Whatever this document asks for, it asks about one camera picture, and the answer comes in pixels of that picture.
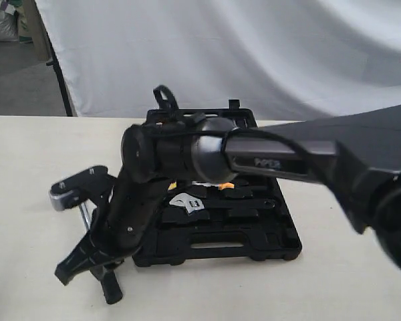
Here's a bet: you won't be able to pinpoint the black backdrop stand pole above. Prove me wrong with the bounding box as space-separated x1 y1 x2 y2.
33 1 74 117

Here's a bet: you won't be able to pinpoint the black plastic tool case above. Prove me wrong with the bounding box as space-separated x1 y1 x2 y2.
132 98 303 268

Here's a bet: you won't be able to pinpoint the white backdrop cloth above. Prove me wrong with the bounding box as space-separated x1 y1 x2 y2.
37 1 401 120

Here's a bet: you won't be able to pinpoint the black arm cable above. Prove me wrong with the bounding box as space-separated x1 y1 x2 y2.
150 84 325 175

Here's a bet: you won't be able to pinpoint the white sack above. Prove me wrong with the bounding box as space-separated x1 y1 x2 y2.
0 0 18 42

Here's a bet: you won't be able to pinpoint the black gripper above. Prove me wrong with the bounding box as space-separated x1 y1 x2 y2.
55 168 169 286

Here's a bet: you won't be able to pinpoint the adjustable wrench black handle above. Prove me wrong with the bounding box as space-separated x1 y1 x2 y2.
168 193 276 215

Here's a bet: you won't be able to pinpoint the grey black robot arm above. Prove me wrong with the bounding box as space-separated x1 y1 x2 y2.
50 105 401 284

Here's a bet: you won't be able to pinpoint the orange handled pliers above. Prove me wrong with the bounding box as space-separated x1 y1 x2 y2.
192 181 235 191

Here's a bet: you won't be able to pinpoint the claw hammer black grip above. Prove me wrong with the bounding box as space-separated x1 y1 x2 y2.
78 203 124 298

